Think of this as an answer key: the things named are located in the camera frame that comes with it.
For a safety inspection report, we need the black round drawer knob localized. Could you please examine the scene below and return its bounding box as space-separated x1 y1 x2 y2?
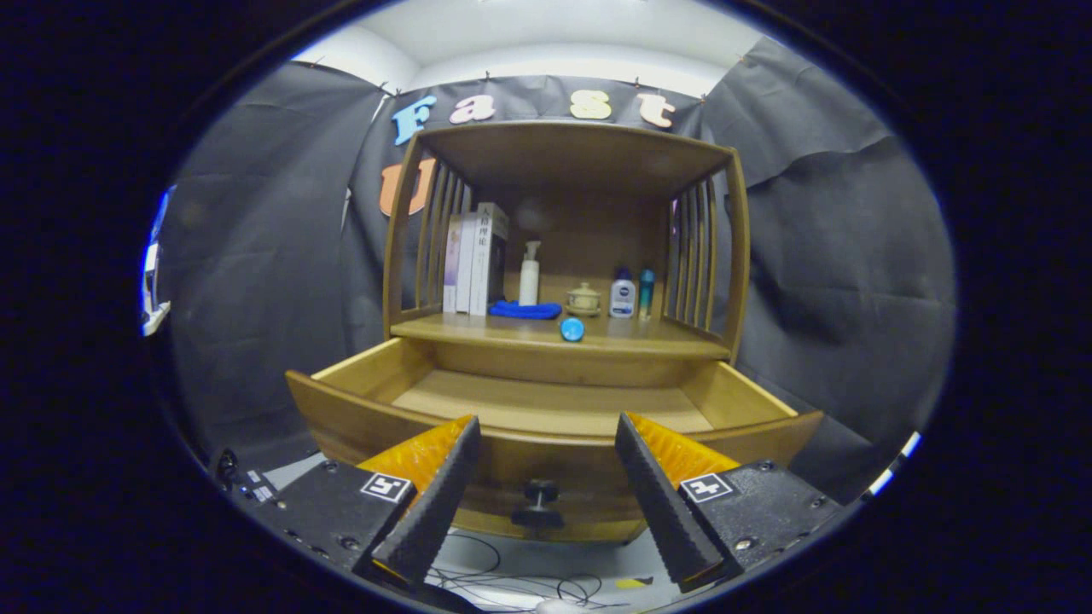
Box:
510 479 566 530

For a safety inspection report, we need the wooden cabinet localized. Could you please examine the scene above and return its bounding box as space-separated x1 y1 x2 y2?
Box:
381 121 752 363

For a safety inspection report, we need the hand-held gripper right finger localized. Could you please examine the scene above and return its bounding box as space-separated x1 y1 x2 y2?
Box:
614 412 845 594

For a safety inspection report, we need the white pump bottle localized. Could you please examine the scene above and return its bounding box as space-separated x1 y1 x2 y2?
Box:
519 240 542 306

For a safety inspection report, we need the tangle of thin cables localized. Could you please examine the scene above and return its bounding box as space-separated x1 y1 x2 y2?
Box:
422 533 615 611

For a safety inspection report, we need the wooden countertop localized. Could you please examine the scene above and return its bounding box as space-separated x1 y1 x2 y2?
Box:
391 312 733 359

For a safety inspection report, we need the purple and white book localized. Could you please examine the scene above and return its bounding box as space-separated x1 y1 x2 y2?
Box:
443 215 463 313

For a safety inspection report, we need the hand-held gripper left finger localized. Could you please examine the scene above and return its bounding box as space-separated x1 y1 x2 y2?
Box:
235 415 483 589

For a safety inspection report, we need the blue folded cloth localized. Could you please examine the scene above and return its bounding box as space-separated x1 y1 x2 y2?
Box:
488 299 563 321

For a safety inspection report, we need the white lotion bottle blue cap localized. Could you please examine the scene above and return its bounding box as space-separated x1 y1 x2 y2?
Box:
609 268 637 319

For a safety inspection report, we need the plain white book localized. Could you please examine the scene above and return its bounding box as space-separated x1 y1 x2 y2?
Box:
456 213 477 315

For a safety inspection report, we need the wooden drawer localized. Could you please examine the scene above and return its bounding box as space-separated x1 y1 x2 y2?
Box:
286 337 824 544

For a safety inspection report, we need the black power strip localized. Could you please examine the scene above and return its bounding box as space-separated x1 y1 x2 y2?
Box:
212 448 282 508

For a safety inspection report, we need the white and black boxed book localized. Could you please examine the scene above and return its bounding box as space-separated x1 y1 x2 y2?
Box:
470 202 510 317

